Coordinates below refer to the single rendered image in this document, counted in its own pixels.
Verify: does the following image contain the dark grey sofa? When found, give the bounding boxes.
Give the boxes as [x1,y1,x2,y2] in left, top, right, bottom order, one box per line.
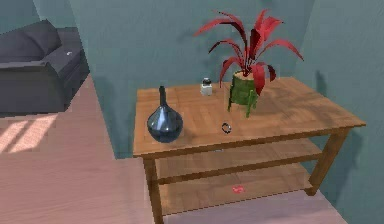
[0,19,90,114]

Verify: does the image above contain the wooden shelf table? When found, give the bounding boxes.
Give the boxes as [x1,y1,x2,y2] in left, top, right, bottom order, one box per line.
[132,76,367,224]

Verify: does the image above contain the red plant in green pot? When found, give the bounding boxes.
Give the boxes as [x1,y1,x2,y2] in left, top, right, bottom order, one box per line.
[193,8,305,119]

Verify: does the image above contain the dark blue glass vase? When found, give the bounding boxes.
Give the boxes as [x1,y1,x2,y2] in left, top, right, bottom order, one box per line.
[146,85,184,144]

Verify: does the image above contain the white shaker with black cap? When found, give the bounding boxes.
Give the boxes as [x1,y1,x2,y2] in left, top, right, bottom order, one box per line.
[200,77,214,97]

